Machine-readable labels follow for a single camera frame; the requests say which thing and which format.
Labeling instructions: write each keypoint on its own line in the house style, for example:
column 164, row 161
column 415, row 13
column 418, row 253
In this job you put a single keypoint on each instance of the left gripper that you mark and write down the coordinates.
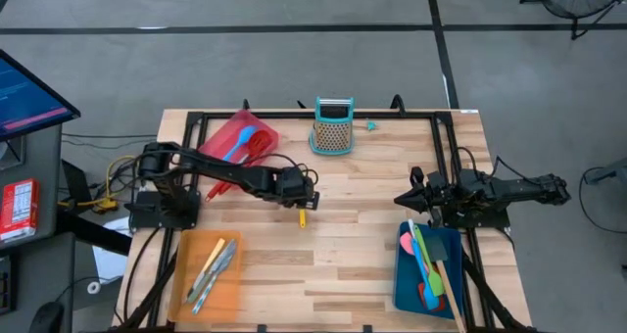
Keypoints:
column 308, row 202

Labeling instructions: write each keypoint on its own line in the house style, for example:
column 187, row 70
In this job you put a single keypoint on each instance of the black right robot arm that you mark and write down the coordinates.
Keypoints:
column 519, row 191

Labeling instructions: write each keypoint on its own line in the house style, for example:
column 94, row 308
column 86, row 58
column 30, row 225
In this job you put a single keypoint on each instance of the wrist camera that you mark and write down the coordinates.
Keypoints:
column 443, row 186
column 296, row 181

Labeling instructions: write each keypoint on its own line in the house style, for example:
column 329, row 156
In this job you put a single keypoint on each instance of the black computer mouse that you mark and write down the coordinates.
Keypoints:
column 46, row 318

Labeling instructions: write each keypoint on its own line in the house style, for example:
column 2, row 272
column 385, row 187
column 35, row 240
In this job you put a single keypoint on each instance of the small yellow spoon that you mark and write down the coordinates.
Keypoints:
column 302, row 220

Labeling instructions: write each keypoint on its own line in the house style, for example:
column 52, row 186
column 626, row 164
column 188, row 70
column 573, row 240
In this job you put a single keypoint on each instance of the red silicone spatula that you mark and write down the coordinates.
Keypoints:
column 421, row 290

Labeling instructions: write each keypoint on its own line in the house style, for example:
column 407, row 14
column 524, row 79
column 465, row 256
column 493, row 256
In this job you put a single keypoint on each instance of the black floor fan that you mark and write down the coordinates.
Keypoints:
column 578, row 0

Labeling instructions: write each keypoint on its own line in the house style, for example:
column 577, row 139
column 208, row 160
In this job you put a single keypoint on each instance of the green silicone spatula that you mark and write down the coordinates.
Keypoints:
column 436, row 284

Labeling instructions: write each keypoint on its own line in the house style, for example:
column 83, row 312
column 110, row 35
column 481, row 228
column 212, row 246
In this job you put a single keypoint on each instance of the grey-green table knife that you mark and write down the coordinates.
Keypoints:
column 223, row 262

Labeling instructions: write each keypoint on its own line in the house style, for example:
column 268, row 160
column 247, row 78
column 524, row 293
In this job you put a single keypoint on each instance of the white tape roll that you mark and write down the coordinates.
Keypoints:
column 93, row 287

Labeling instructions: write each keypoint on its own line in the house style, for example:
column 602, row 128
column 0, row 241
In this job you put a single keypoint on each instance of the orange translucent plastic bin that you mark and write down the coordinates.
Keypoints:
column 196, row 254

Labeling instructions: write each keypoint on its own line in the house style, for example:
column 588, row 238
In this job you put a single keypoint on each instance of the computer monitor blue screen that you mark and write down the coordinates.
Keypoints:
column 29, row 98

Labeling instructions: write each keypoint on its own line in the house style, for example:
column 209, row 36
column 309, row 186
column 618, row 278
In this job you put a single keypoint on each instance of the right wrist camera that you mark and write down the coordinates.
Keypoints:
column 443, row 186

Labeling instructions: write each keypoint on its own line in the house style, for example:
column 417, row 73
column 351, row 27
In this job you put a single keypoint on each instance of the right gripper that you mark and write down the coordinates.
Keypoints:
column 427, row 196

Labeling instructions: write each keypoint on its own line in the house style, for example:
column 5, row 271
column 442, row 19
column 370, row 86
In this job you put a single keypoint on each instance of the grey equipment cart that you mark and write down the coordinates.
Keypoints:
column 49, row 161

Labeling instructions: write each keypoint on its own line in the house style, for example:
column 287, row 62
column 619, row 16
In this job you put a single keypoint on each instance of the dark blue plastic bin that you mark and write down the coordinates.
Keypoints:
column 453, row 284

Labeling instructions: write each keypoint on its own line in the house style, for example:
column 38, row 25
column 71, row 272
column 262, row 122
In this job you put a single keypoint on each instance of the black metal table frame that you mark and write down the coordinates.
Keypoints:
column 289, row 114

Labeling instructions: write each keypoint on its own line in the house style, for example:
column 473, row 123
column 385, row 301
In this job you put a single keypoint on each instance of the red cardboard box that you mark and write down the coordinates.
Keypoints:
column 19, row 210

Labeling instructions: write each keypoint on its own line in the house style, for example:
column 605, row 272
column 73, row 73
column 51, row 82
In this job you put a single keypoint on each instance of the white paper sheet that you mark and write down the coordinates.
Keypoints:
column 110, row 264

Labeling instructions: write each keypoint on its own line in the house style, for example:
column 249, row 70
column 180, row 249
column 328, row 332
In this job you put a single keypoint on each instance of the pink translucent plastic bin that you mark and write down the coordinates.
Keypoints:
column 230, row 132

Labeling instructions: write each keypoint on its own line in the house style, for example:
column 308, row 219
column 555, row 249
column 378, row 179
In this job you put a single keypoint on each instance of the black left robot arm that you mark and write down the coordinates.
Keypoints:
column 220, row 169

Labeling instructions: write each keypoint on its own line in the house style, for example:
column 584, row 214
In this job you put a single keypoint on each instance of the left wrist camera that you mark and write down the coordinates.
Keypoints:
column 296, row 181

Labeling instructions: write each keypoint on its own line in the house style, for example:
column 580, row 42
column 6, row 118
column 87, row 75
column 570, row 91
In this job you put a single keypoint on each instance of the teal metal box grater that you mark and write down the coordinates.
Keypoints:
column 332, row 134

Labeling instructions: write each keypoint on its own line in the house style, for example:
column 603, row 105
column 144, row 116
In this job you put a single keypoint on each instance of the blue silicone spoon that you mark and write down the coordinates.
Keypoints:
column 247, row 134

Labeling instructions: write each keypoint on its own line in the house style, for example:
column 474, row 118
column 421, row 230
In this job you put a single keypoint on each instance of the small teal plastic piece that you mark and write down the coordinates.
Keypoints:
column 371, row 125

